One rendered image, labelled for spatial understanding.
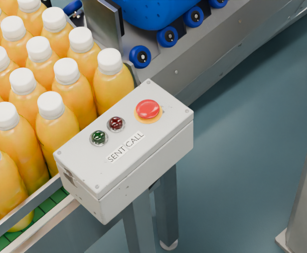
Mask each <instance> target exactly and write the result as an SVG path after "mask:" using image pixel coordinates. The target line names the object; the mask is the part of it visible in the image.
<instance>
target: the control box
mask: <svg viewBox="0 0 307 253"><path fill-rule="evenodd" d="M145 99H151V100H154V101H156V102H157V103H158V104H159V107H160V111H159V113H158V115H157V116H155V117H154V118H151V119H144V118H141V117H139V116H138V115H137V113H136V106H137V104H138V103H139V102H141V101H142V100H145ZM114 116H118V117H120V118H121V119H122V120H123V126H122V128H120V129H118V130H113V129H111V128H110V127H109V124H108V123H109V120H110V119H111V118H112V117H114ZM193 118H194V112H193V111H192V110H191V109H190V108H188V107H187V106H186V105H184V104H183V103H181V102H180V101H179V100H177V99H176V98H175V97H173V96H172V95H171V94H169V93H168V92H167V91H165V90H164V89H163V88H161V87H160V86H158V85H157V84H156V83H154V82H153V81H152V80H150V79H147V80H146V81H144V82H143V83H142V84H141V85H139V86H138V87H137V88H135V89H134V90H133V91H132V92H130V93H129V94H128V95H126V96H125V97H124V98H123V99H121V100H120V101H119V102H118V103H116V104H115V105H114V106H112V107H111V108H110V109H109V110H107V111H106V112H105V113H104V114H102V115H101V116H100V117H98V118H97V119H96V120H95V121H93V122H92V123H91V124H90V125H88V126H87V127H86V128H84V129H83V130H82V131H81V132H79V133H78V134H77V135H76V136H74V137H73V138H72V139H70V140H69V141H68V142H67V143H65V144H64V145H63V146H61V147H60V148H59V149H58V150H56V151H55V152H54V153H53V156H54V160H55V161H56V165H57V168H58V171H59V174H60V177H61V181H62V184H63V187H64V188H65V189H66V190H67V191H68V192H69V193H70V194H71V195H72V196H73V197H74V198H75V199H76V200H77V201H78V202H80V203H81V204H82V205H83V206H84V207H85V208H86V209H87V210H88V211H89V212H90V213H91V214H92V215H94V216H95V217H96V218H97V219H98V220H99V221H100V222H101V223H102V224H103V225H106V224H108V223H109V222H110V221H111V220H112V219H113V218H114V217H116V215H117V214H119V213H120V212H121V211H122V210H123V209H124V208H125V207H126V206H128V205H129V204H130V203H131V202H132V201H133V200H134V199H136V198H137V197H138V196H139V195H140V194H141V193H142V192H143V191H145V190H146V189H147V188H148V187H149V186H150V185H151V184H153V183H154V182H155V181H156V180H157V179H158V178H159V177H161V176H162V175H163V174H164V173H165V172H166V171H167V170H169V169H170V168H171V167H172V166H173V165H174V164H175V163H176V162H178V161H179V160H180V159H181V158H182V157H183V156H184V155H186V154H187V153H188V152H189V151H190V150H191V149H192V148H193ZM96 130H101V131H103V132H104V133H105V134H106V140H105V141H104V142H103V143H101V144H96V143H94V142H93V141H92V139H91V135H92V133H93V132H94V131H96ZM138 134H139V135H140V136H142V137H140V136H139V135H138ZM143 135H144V136H143ZM134 136H135V137H136V138H138V139H139V138H140V139H139V140H138V139H136V138H135V137H134ZM131 139H134V140H137V141H134V142H132V140H131ZM128 141H129V142H128ZM127 142H128V143H127ZM126 143H127V145H128V146H130V147H128V146H127V145H126ZM133 143H134V144H133ZM131 144H132V146H131ZM122 146H123V147H122ZM121 147H122V148H123V149H124V150H125V151H124V150H123V149H122V148H121ZM119 148H121V149H119ZM118 150H120V151H121V152H122V154H117V153H120V151H118ZM115 153H116V154H117V155H118V156H117V155H116V154H115ZM112 154H113V155H112ZM111 155H112V156H115V157H114V158H116V157H117V158H116V159H114V158H113V157H112V156H111ZM108 157H110V158H109V159H113V161H112V160H108ZM111 161H112V162H111Z"/></svg>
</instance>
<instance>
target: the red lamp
mask: <svg viewBox="0 0 307 253"><path fill-rule="evenodd" d="M108 124H109V127H110V128H111V129H113V130H118V129H120V128H122V126H123V120H122V119H121V118H120V117H118V116H114V117H112V118H111V119H110V120H109V123H108Z"/></svg>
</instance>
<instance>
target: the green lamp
mask: <svg viewBox="0 0 307 253"><path fill-rule="evenodd" d="M91 139H92V141H93V142H94V143H96V144H101V143H103V142H104V141H105V140H106V134H105V133H104V132H103V131H101V130H96V131H94V132H93V133H92V135H91Z"/></svg>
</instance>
